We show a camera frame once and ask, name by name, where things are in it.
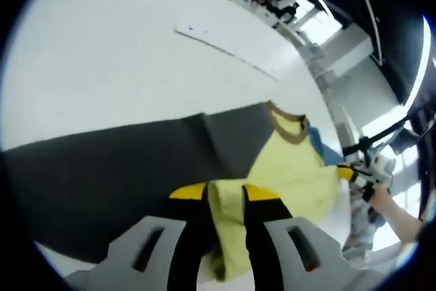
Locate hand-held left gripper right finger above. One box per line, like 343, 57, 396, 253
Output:
241, 183, 376, 291

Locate ceiling light strip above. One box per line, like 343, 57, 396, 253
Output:
407, 14, 433, 108

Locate person's right hand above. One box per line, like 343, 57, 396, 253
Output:
369, 184, 393, 213

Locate white table socket panel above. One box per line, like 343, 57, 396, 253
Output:
173, 18, 280, 82

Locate black monitor on stand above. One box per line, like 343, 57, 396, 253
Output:
391, 130, 416, 155

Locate yellow garment grey blue sleeves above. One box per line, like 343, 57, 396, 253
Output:
3, 99, 345, 280

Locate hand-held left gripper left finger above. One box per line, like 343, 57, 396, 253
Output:
63, 183, 215, 291

